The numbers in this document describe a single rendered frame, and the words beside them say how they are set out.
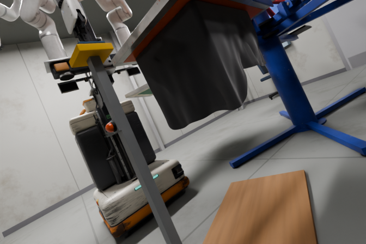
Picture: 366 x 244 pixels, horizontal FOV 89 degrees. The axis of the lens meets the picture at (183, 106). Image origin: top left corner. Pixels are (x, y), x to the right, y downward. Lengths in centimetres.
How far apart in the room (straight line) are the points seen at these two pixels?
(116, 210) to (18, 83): 338
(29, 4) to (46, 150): 302
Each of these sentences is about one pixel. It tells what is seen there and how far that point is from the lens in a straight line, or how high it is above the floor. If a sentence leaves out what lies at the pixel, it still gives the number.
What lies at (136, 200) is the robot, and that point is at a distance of 144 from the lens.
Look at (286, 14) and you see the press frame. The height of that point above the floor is 95.
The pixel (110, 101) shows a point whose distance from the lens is 75.
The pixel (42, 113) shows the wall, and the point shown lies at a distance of 416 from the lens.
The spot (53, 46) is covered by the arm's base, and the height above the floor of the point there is 122.
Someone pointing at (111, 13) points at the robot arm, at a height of 141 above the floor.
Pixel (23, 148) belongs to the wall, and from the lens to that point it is 410.
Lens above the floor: 59
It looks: 1 degrees up
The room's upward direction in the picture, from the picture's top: 24 degrees counter-clockwise
